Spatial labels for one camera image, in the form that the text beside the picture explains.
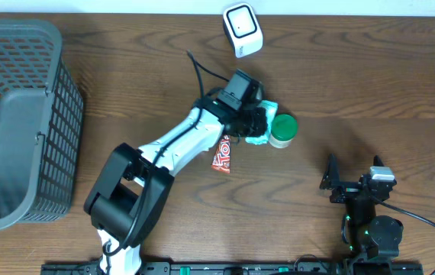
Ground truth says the teal snack packet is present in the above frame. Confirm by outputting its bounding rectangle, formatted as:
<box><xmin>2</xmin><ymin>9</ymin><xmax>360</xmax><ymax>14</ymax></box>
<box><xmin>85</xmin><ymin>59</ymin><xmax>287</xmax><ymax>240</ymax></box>
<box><xmin>245</xmin><ymin>100</ymin><xmax>278</xmax><ymax>145</ymax></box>

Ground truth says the green lid jar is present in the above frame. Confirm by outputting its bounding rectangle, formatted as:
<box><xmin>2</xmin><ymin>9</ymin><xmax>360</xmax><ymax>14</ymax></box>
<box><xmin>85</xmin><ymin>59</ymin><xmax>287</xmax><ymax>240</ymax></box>
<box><xmin>269</xmin><ymin>114</ymin><xmax>298</xmax><ymax>149</ymax></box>

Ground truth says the red Top chocolate bar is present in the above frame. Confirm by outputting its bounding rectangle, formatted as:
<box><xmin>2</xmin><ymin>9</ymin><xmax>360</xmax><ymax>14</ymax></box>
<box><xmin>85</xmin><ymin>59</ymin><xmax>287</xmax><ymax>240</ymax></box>
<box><xmin>211</xmin><ymin>135</ymin><xmax>231</xmax><ymax>174</ymax></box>

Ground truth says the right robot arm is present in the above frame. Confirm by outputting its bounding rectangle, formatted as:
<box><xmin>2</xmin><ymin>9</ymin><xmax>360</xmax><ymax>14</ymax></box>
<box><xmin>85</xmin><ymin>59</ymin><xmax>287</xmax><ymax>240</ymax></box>
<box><xmin>320</xmin><ymin>154</ymin><xmax>404</xmax><ymax>274</ymax></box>

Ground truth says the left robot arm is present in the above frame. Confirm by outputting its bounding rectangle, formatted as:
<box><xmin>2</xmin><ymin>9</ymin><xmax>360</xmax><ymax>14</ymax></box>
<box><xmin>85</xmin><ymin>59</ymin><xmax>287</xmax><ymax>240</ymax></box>
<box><xmin>83</xmin><ymin>70</ymin><xmax>267</xmax><ymax>274</ymax></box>

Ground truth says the white barcode scanner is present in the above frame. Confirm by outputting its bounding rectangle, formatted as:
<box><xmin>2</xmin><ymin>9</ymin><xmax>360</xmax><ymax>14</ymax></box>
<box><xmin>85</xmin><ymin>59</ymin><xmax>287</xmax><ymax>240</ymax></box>
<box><xmin>223</xmin><ymin>2</ymin><xmax>263</xmax><ymax>58</ymax></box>

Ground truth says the grey plastic mesh basket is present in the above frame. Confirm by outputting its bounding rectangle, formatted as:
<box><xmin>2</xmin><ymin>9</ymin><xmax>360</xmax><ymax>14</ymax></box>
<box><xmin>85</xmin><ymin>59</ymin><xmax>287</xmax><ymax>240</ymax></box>
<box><xmin>0</xmin><ymin>19</ymin><xmax>84</xmax><ymax>230</ymax></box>

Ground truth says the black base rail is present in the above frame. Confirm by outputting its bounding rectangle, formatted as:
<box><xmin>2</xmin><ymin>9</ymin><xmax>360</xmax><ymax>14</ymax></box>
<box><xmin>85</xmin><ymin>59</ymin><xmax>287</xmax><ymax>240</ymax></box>
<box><xmin>40</xmin><ymin>260</ymin><xmax>425</xmax><ymax>275</ymax></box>

